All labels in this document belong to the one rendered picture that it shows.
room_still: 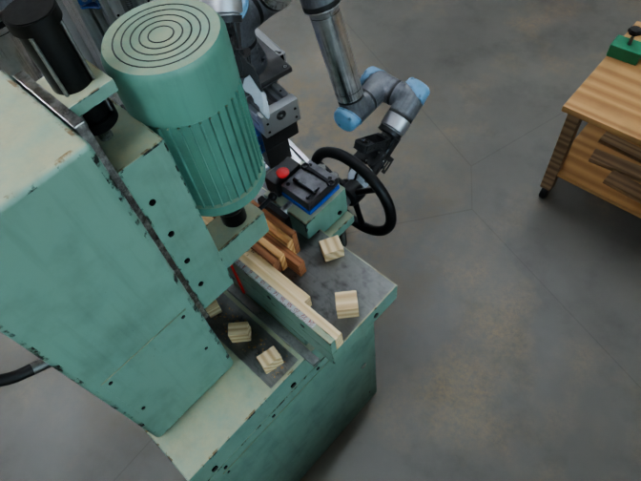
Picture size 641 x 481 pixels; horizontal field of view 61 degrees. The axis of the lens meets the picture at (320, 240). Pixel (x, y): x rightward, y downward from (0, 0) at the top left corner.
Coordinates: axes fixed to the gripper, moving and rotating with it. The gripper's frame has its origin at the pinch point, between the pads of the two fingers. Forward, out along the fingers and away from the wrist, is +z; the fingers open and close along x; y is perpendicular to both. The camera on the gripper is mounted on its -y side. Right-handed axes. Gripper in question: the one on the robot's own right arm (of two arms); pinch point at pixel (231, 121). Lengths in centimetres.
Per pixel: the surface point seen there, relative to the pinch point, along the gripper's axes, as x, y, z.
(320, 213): -16.7, 6.6, 22.1
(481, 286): -69, 88, 81
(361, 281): -26.0, -2.3, 34.7
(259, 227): -5.3, -6.1, 20.7
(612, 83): -112, 101, 7
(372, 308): -28.4, -7.7, 38.5
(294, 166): -10.5, 10.7, 12.2
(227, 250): 0.1, -12.4, 23.2
